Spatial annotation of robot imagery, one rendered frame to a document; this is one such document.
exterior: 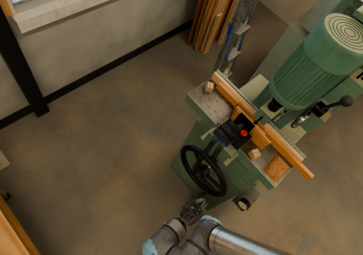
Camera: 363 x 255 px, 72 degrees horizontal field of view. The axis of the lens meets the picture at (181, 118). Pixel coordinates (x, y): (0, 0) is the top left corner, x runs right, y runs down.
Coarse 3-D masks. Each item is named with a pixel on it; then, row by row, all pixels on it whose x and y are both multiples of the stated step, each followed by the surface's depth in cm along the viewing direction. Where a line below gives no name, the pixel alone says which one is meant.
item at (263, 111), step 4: (268, 100) 113; (264, 104) 111; (260, 108) 110; (264, 108) 110; (280, 108) 112; (256, 112) 113; (260, 112) 111; (264, 112) 109; (268, 112) 109; (272, 112) 110; (276, 112) 110; (256, 116) 114; (260, 116) 112; (264, 116) 110; (268, 116) 108; (272, 116) 109; (260, 120) 113; (264, 120) 112; (268, 120) 110; (264, 124) 113
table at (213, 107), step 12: (204, 84) 131; (216, 84) 133; (192, 96) 126; (204, 96) 127; (216, 96) 129; (192, 108) 129; (204, 108) 124; (216, 108) 125; (228, 108) 127; (204, 120) 127; (216, 120) 122; (204, 144) 119; (252, 144) 120; (240, 156) 119; (264, 156) 118; (252, 168) 117; (264, 180) 115
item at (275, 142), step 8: (216, 88) 131; (224, 88) 127; (224, 96) 130; (232, 96) 126; (232, 104) 128; (272, 136) 120; (272, 144) 121; (280, 144) 118; (280, 152) 120; (288, 152) 117; (288, 160) 119; (296, 160) 116; (296, 168) 118; (304, 168) 115; (304, 176) 117; (312, 176) 114
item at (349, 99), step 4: (344, 96) 73; (348, 96) 73; (340, 100) 74; (344, 100) 73; (348, 100) 72; (352, 100) 72; (316, 104) 109; (320, 104) 107; (324, 104) 108; (332, 104) 87; (336, 104) 82; (340, 104) 78; (344, 104) 73; (348, 104) 72; (352, 104) 73; (312, 108) 109; (316, 108) 108; (320, 108) 105; (324, 108) 99; (328, 108) 94; (316, 112) 109; (320, 112) 107; (324, 112) 107; (320, 116) 108
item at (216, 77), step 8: (216, 72) 130; (216, 80) 131; (224, 80) 128; (232, 88) 127; (240, 96) 126; (248, 104) 125; (272, 128) 121; (280, 136) 119; (288, 144) 118; (296, 152) 117
